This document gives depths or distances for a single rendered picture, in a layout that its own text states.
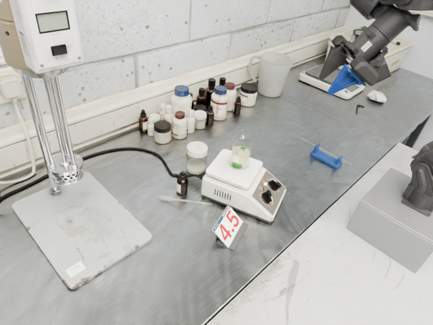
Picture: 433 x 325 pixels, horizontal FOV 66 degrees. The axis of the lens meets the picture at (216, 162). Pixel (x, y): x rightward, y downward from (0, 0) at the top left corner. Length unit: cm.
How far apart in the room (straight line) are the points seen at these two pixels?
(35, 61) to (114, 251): 42
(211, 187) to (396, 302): 48
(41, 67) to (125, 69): 58
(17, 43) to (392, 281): 85
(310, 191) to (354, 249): 21
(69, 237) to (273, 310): 46
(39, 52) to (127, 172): 51
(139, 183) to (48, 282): 33
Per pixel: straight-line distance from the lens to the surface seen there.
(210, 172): 83
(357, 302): 80
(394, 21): 82
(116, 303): 72
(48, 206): 90
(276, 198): 88
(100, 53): 105
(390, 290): 86
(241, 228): 83
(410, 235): 86
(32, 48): 54
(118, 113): 109
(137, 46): 111
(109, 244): 79
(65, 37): 56
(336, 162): 111
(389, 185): 94
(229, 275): 75
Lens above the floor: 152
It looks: 38 degrees down
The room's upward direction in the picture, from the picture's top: 7 degrees clockwise
